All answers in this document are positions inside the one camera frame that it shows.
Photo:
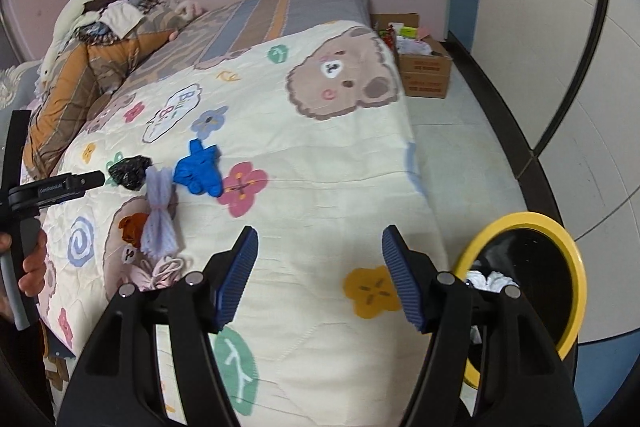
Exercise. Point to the striped grey pillow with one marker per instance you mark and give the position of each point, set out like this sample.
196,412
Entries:
310,2

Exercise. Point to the pink face mask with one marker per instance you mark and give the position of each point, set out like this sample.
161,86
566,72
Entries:
160,274

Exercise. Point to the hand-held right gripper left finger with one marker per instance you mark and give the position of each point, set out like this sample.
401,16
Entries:
235,277

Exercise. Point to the small black plastic bag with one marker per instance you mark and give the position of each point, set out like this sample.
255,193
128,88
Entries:
130,172

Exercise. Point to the orange ball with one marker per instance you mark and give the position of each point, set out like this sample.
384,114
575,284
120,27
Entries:
132,227

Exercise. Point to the yellow rimmed black trash bin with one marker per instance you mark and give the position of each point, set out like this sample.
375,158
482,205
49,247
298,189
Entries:
575,257

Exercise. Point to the bear printed cream blanket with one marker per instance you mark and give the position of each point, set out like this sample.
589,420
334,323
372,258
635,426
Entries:
310,167

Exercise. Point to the orange plaid quilt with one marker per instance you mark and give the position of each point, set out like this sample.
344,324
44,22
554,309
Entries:
65,97

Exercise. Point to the pink white plush toy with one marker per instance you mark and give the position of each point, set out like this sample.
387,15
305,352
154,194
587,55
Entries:
190,9

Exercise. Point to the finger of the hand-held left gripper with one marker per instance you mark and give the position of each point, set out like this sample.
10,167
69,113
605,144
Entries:
87,182

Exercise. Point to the white wardrobe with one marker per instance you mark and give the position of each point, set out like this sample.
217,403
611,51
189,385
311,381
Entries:
550,7

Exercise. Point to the person's left hand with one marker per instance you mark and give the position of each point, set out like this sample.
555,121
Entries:
35,267

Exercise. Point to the white cloth in cardboard box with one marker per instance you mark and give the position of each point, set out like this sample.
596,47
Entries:
412,44

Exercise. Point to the brown cardboard box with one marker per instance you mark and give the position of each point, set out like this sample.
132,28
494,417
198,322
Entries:
425,77

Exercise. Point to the pile of clothes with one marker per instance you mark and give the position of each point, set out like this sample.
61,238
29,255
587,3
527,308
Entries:
120,14

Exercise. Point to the person's left forearm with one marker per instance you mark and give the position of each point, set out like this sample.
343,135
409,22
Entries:
25,367

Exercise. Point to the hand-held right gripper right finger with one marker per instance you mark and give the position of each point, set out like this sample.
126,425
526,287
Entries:
405,277

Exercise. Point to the grey white lace cloth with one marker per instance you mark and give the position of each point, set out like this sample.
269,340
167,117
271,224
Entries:
15,87

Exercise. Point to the lavender foam net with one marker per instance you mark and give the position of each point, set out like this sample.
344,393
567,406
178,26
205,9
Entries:
160,227

